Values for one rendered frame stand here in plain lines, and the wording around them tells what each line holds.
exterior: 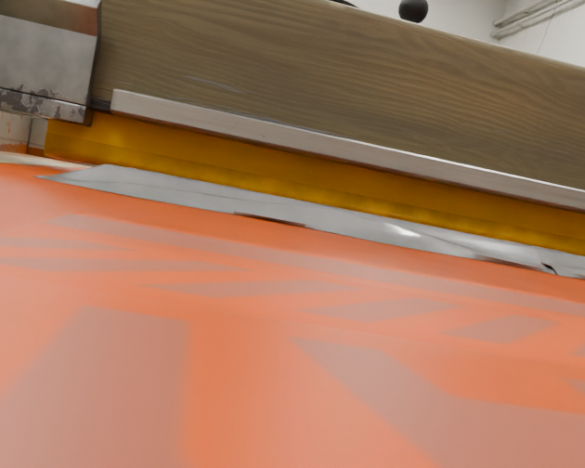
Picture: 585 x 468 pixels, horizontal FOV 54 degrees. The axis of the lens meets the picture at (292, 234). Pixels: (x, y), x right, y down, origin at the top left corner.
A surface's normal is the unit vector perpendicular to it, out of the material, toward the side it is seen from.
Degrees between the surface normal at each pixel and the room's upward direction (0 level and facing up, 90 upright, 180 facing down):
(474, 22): 90
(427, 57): 90
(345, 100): 90
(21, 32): 90
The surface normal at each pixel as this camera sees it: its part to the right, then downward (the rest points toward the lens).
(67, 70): 0.16, 0.11
